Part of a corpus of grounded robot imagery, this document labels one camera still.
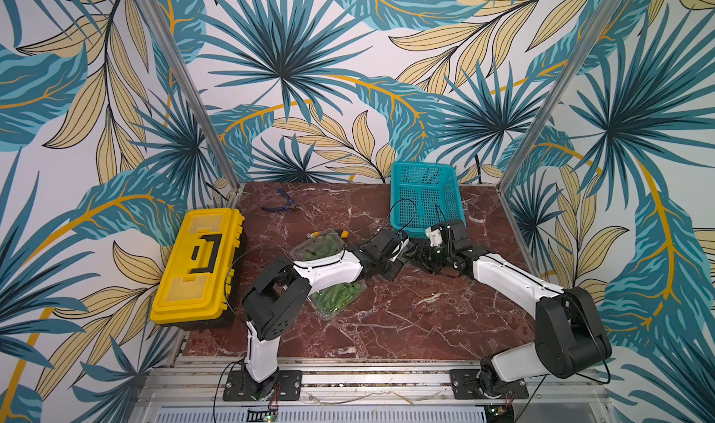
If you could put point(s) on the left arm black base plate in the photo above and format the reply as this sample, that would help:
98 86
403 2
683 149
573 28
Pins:
285 385

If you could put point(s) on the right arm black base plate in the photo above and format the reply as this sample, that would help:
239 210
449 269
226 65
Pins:
477 384

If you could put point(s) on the teal perforated plastic basket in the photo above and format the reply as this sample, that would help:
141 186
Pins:
422 195

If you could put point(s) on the aluminium frame post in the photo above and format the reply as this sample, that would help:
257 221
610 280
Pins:
166 42
583 47

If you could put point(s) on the clear clamshell pepper container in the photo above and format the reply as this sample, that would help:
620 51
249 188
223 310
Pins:
329 302
318 245

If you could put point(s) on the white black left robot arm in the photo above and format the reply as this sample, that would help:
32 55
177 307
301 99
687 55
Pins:
276 298

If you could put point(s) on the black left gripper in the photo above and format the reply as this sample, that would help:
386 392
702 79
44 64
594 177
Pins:
397 265

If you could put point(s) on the white vented front panel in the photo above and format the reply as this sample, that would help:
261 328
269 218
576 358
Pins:
341 413

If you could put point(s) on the left aluminium frame post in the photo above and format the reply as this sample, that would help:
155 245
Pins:
166 42

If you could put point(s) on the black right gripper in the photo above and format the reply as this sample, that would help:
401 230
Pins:
430 251

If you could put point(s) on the yellow black utility knife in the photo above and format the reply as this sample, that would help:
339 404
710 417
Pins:
340 233

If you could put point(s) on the right aluminium frame post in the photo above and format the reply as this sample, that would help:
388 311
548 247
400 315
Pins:
583 47

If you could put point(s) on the blue handled pliers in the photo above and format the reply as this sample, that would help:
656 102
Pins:
288 204

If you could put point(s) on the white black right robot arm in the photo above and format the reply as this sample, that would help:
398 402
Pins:
569 336

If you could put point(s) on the yellow plastic toolbox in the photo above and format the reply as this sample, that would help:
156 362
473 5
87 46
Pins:
197 281

